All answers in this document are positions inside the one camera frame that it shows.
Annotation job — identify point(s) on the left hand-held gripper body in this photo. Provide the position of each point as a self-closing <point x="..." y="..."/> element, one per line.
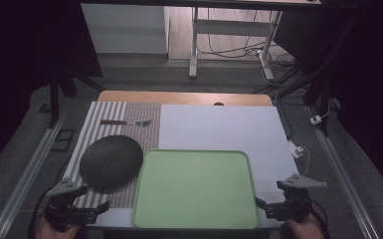
<point x="67" y="212"/>

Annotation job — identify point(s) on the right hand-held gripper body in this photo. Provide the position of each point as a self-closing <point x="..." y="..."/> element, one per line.
<point x="293" y="205"/>

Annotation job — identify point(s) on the person's left hand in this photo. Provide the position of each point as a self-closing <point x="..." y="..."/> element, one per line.
<point x="51" y="233"/>

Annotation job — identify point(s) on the person's right hand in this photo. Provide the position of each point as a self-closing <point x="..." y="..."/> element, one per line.
<point x="303" y="230"/>

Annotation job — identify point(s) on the green plastic tray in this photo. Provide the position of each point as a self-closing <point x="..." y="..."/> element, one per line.
<point x="195" y="191"/>

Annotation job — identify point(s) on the metal fork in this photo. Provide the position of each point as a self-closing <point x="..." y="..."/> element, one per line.
<point x="112" y="122"/>

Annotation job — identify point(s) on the white flat board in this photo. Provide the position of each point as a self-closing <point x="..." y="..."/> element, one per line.
<point x="225" y="129"/>

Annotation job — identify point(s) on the striped rectangular placemat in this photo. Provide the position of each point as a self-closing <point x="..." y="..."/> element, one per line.
<point x="139" y="116"/>

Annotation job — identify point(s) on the black metal stand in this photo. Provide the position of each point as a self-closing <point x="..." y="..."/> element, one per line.
<point x="323" y="93"/>
<point x="54" y="99"/>

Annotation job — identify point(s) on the wooden table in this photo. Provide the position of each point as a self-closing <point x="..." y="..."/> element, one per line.
<point x="179" y="98"/>

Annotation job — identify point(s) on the dark curtain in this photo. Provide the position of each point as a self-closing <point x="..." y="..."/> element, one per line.
<point x="368" y="83"/>
<point x="20" y="66"/>

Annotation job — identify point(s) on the white cabinet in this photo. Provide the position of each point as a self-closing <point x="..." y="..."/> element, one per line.
<point x="126" y="30"/>

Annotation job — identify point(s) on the aluminium floor rail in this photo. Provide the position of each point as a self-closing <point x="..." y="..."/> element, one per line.
<point x="23" y="186"/>
<point x="341" y="172"/>

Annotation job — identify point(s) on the white desk frame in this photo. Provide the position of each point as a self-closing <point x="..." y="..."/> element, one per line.
<point x="232" y="27"/>

